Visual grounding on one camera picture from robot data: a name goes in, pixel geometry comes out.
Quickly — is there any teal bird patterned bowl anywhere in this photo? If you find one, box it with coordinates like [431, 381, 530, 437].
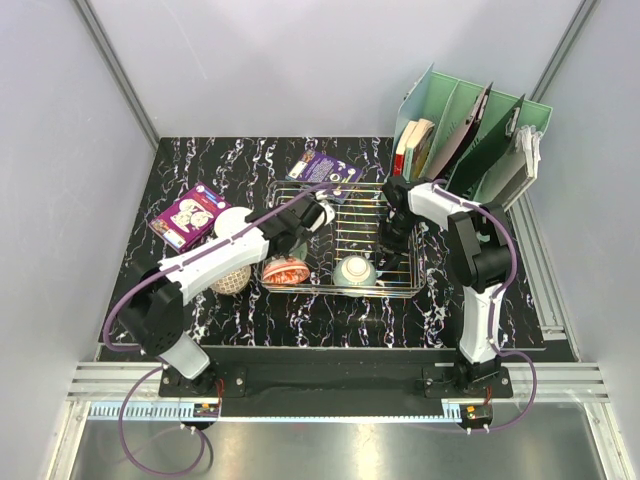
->
[289, 243, 308, 261]

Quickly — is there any aluminium frame rail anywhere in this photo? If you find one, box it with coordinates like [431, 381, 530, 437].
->
[67, 362, 609, 424]

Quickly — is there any purple rabbit picture book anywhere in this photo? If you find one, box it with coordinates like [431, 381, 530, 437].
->
[148, 182, 231, 254]

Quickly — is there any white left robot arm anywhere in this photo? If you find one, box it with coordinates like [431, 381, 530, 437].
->
[108, 185, 336, 396]

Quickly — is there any pink clipboard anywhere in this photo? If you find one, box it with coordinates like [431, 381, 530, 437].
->
[422, 81, 493, 180]

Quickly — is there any wire dish rack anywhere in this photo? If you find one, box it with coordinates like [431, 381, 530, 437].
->
[262, 181, 427, 298]

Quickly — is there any red spine book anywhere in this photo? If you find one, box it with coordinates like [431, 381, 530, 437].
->
[393, 153, 405, 176]

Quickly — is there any orange bowl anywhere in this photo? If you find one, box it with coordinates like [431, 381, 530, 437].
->
[214, 206, 252, 238]

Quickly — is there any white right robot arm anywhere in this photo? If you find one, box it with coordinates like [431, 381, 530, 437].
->
[378, 176, 518, 397]

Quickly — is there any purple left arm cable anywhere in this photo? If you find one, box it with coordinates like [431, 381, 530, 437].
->
[102, 182, 336, 474]

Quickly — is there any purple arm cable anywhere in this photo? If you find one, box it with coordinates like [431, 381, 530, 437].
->
[102, 182, 336, 474]
[429, 179, 539, 436]

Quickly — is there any mint green file organizer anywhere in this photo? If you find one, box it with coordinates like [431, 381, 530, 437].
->
[390, 69, 552, 210]

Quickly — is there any dark green clipboard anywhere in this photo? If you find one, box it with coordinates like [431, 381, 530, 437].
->
[448, 95, 525, 197]

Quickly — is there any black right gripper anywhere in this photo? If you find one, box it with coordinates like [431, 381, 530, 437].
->
[373, 213, 419, 272]

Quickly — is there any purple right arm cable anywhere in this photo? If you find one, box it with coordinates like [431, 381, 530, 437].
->
[429, 179, 539, 436]

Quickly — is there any pale green upturned bowl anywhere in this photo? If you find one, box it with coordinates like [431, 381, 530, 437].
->
[332, 255, 377, 287]

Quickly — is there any cream paperback book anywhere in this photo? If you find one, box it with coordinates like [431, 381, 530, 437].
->
[395, 118, 435, 181]

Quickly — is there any red white floral bowl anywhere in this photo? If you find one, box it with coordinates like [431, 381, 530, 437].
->
[262, 257, 310, 285]

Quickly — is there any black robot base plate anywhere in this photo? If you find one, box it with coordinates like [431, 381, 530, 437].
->
[156, 347, 485, 423]

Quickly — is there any dark purple paperback book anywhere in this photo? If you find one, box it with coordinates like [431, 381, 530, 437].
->
[286, 149, 363, 203]

